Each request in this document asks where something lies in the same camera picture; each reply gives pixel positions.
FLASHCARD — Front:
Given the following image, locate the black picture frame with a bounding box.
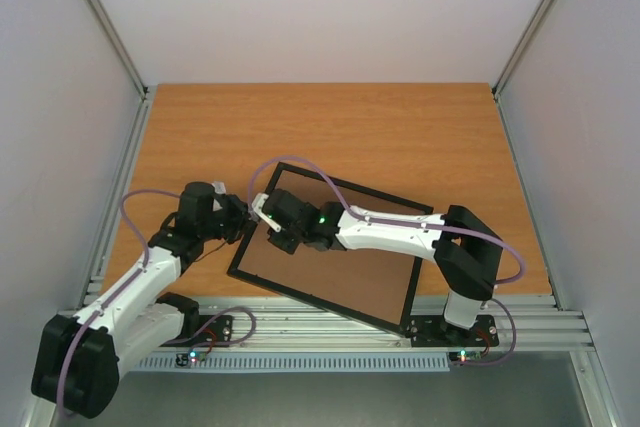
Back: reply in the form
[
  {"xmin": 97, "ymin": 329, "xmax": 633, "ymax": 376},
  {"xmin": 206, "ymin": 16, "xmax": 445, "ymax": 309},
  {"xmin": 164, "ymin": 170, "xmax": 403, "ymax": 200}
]
[{"xmin": 227, "ymin": 162, "xmax": 434, "ymax": 337}]

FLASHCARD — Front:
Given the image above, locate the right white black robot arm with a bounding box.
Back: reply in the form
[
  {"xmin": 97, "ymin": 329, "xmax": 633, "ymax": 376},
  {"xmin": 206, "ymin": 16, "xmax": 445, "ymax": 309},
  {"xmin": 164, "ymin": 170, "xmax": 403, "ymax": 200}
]
[{"xmin": 251, "ymin": 189, "xmax": 504, "ymax": 344}]

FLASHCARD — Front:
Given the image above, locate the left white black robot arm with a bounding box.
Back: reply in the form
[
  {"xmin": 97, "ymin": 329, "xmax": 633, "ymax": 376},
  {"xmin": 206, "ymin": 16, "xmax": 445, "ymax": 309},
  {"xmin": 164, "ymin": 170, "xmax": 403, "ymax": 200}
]
[{"xmin": 30, "ymin": 182, "xmax": 251, "ymax": 419}]

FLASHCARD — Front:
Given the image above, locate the left small circuit board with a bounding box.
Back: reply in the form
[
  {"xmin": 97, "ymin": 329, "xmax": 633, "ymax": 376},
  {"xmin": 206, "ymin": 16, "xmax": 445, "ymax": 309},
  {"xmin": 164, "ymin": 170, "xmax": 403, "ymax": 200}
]
[{"xmin": 175, "ymin": 351, "xmax": 208, "ymax": 368}]

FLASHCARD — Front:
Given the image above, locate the small circuit board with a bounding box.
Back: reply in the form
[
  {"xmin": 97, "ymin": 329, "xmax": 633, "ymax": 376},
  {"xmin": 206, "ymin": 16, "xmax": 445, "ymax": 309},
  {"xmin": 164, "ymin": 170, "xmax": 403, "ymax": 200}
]
[
  {"xmin": 449, "ymin": 349, "xmax": 489, "ymax": 364},
  {"xmin": 175, "ymin": 351, "xmax": 208, "ymax": 368}
]

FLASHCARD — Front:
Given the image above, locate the right small circuit board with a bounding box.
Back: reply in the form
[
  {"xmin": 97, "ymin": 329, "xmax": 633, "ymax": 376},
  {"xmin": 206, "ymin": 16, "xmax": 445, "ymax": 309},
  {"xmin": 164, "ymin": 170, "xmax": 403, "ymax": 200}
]
[{"xmin": 449, "ymin": 349, "xmax": 489, "ymax": 364}]

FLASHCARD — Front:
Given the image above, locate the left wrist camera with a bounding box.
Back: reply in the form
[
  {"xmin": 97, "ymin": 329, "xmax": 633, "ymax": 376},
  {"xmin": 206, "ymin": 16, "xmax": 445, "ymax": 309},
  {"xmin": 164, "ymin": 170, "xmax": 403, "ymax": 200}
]
[{"xmin": 212, "ymin": 181, "xmax": 227, "ymax": 195}]

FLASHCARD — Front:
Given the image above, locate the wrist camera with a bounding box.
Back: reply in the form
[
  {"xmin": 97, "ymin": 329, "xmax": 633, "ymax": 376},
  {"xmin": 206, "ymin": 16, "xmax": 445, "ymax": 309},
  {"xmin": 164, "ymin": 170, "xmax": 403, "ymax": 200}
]
[
  {"xmin": 212, "ymin": 181, "xmax": 227, "ymax": 195},
  {"xmin": 251, "ymin": 193, "xmax": 282, "ymax": 232}
]

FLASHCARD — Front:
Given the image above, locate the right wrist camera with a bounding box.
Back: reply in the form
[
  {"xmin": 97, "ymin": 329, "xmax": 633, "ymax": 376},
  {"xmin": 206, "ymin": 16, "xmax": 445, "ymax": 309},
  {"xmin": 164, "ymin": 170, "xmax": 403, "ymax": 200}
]
[{"xmin": 251, "ymin": 193, "xmax": 282, "ymax": 232}]

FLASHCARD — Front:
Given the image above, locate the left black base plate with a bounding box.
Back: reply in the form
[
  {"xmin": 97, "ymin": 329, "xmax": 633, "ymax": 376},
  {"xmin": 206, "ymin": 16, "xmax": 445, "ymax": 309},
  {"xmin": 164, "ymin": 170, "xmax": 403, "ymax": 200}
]
[{"xmin": 163, "ymin": 315, "xmax": 234, "ymax": 348}]

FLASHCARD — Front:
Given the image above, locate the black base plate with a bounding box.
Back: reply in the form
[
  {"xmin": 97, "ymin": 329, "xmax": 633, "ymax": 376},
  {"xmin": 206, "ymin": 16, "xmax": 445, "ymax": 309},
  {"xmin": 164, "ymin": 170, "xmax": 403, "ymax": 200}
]
[
  {"xmin": 163, "ymin": 315, "xmax": 234, "ymax": 348},
  {"xmin": 406, "ymin": 315, "xmax": 499, "ymax": 349}
]

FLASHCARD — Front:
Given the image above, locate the grey slotted cable duct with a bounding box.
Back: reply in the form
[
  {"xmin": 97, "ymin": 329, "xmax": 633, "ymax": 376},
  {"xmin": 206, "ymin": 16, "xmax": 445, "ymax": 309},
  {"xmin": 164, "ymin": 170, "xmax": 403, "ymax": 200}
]
[{"xmin": 133, "ymin": 351, "xmax": 450, "ymax": 374}]

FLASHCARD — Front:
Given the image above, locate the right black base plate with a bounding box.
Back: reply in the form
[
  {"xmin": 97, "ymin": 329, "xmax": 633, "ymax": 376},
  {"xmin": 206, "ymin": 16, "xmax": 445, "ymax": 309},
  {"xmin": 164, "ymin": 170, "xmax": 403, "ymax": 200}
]
[{"xmin": 406, "ymin": 315, "xmax": 499, "ymax": 349}]

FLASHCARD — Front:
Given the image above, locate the aluminium front rail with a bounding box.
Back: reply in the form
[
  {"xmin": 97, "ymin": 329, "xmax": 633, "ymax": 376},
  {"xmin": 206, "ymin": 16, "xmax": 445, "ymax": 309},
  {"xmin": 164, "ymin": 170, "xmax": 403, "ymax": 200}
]
[{"xmin": 196, "ymin": 295, "xmax": 595, "ymax": 353}]

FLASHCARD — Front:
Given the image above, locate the left aluminium post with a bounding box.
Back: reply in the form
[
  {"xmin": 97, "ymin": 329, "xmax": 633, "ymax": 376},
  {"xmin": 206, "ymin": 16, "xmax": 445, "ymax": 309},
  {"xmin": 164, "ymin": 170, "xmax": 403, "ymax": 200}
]
[{"xmin": 85, "ymin": 0, "xmax": 149, "ymax": 100}]

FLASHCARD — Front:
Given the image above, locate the aluminium post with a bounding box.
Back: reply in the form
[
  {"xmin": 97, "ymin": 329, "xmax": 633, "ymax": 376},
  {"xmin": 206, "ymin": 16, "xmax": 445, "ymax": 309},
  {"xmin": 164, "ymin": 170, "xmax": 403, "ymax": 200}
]
[
  {"xmin": 85, "ymin": 0, "xmax": 149, "ymax": 100},
  {"xmin": 491, "ymin": 0, "xmax": 557, "ymax": 103}
]

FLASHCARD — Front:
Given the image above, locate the right aluminium post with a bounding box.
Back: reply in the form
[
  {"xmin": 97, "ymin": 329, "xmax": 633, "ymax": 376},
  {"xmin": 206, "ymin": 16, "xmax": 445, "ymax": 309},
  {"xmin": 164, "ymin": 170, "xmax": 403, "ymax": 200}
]
[{"xmin": 491, "ymin": 0, "xmax": 557, "ymax": 103}]

